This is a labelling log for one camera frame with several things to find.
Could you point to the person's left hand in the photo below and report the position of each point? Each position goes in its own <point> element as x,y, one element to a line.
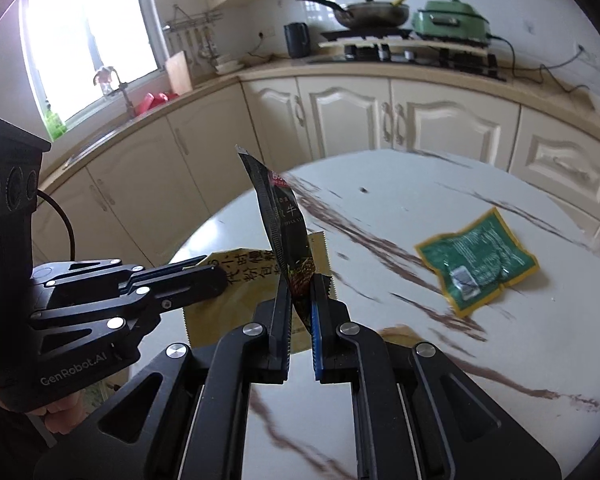
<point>65,412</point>

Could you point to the cream lower cabinets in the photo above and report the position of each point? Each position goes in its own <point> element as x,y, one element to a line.
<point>350,110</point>

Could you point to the white wall socket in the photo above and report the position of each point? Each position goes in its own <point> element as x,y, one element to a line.
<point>265,34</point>
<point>591,59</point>

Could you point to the black snack packet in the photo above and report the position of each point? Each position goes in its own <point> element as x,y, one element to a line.
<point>285,230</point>

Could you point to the wooden cutting board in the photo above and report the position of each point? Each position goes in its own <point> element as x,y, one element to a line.
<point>179,72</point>

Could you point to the green electric cooker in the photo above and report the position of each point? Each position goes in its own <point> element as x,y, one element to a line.
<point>450,22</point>

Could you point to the black wok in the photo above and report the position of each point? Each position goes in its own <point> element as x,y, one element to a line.
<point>375,15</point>

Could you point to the round white marble table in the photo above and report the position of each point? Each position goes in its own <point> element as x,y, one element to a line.
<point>480,385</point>

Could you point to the hanging utensil rack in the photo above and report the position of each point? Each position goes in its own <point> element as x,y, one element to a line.
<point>190,25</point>

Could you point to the stack of white bowls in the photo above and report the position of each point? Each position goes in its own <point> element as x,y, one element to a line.
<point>227,64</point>

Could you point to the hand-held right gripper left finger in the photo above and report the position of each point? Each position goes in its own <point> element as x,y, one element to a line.
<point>280,330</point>

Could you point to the black electric kettle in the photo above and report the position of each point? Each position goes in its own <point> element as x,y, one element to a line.
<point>297,40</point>

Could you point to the pale yellow powder packet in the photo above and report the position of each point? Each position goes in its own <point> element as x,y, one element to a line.
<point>240,305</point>

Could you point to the metal faucet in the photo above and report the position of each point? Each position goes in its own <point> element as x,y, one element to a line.
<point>125,95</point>

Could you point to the red plastic basin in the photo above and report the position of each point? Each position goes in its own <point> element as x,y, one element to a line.
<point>147,104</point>

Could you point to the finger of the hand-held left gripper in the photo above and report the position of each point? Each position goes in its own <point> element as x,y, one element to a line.
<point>195,294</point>
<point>180,272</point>

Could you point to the kitchen window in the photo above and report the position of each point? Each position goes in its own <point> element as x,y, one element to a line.
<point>80,35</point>

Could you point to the green yellow-edged seasoning packet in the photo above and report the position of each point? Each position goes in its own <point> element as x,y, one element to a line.
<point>475,265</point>

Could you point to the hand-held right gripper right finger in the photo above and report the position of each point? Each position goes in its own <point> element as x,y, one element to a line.
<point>316,345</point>

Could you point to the black gas stove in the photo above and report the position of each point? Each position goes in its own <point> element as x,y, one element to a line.
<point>460,62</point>

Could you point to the green dish soap bottle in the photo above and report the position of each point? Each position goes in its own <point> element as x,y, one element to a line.
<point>55,125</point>

